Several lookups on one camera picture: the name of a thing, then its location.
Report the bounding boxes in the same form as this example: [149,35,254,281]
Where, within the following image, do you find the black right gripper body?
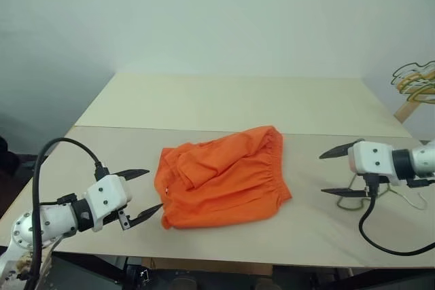
[362,173,390,199]

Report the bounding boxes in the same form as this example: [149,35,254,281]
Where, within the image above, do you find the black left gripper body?
[101,209,133,232]

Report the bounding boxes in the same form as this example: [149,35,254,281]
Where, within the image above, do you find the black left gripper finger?
[130,202,165,228]
[111,168,151,183]

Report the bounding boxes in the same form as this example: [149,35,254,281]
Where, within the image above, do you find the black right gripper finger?
[320,187,368,198]
[318,138,365,160]

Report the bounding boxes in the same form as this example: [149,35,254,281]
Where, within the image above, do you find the olive wire hanger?
[336,173,428,211]

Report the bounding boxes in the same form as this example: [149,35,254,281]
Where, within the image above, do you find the orange shorts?
[154,126,294,230]

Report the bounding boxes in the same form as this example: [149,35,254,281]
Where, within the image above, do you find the black box with white mark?
[124,262,151,285]

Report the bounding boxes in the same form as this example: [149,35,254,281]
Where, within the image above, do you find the dark rounded shape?
[172,275,198,290]

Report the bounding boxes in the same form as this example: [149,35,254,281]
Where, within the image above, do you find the wooden clothes rack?
[393,98,423,123]

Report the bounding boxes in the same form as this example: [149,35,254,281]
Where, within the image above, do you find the dark bulky object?
[0,135,39,176]

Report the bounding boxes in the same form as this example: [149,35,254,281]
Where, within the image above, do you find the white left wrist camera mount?
[84,174,134,233]

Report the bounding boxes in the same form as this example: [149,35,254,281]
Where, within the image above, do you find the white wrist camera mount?
[84,174,134,233]
[347,140,399,186]

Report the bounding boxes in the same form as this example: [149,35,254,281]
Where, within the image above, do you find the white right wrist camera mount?
[347,140,399,186]

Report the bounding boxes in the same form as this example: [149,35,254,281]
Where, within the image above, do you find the yellow wire hanger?
[406,85,435,103]
[396,71,435,93]

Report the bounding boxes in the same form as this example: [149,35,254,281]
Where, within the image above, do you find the dark green wire hanger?
[391,61,435,84]

